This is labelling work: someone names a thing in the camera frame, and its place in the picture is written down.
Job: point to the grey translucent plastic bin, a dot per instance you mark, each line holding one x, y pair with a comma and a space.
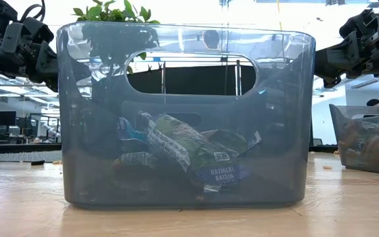
94, 184
336, 115

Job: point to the person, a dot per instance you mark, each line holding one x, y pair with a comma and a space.
373, 102

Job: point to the potted green plant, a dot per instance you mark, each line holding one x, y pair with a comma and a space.
110, 11

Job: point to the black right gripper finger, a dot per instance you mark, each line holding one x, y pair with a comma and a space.
294, 80

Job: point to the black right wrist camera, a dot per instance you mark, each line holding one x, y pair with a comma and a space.
357, 23

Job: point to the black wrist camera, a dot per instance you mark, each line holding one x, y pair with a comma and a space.
357, 23
38, 31

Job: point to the granola crumb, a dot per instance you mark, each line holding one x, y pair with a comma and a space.
327, 167

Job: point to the dark woven table mat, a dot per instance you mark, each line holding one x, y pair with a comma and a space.
12, 156

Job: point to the blue orange peanut butter bar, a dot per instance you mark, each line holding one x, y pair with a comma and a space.
352, 138
377, 141

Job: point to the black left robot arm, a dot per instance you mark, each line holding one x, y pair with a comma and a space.
2, 52

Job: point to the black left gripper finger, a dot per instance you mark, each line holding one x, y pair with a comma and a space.
74, 77

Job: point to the dark background monitor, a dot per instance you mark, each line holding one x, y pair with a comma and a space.
4, 118

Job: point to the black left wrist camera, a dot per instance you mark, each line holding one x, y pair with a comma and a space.
38, 31

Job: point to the small black piece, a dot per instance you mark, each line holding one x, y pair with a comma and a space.
37, 162

